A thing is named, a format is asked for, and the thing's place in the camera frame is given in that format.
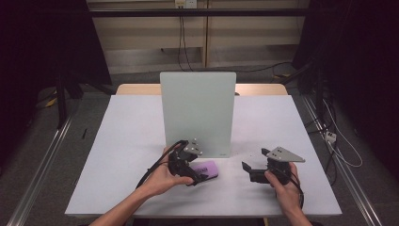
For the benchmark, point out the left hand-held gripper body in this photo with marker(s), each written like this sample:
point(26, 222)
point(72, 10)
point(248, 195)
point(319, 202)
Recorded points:
point(183, 157)

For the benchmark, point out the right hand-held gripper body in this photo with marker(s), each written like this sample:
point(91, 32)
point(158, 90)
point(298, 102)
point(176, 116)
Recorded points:
point(280, 161)

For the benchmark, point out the purple board eraser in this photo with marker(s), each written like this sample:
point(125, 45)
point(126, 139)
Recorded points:
point(208, 168)

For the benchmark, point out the glass whiteboard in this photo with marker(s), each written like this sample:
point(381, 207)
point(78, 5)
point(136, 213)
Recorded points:
point(197, 109)

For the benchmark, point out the person's left hand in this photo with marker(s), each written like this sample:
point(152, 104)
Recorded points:
point(163, 180)

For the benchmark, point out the person's right hand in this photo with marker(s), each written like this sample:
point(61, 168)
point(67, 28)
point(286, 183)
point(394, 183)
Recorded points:
point(284, 193)

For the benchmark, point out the white power strip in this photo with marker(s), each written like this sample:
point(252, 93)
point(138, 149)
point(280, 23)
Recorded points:
point(330, 137)

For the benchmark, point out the white table mat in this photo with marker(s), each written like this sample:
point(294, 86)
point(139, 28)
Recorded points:
point(119, 141)

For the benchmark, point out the wooden table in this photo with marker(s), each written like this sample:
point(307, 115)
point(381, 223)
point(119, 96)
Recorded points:
point(138, 89)

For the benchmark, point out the dark curtain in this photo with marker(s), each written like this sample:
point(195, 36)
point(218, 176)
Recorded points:
point(37, 47)
point(360, 62)

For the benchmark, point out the yellow floor tape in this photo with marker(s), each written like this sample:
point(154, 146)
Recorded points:
point(51, 102)

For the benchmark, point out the black horizontal bar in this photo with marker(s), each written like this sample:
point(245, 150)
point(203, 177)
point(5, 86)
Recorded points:
point(141, 12)

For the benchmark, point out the metal floor rail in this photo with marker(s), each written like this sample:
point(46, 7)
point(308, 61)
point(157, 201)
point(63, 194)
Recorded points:
point(345, 175)
point(40, 166)

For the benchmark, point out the white wall socket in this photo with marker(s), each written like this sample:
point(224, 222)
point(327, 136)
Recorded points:
point(185, 3)

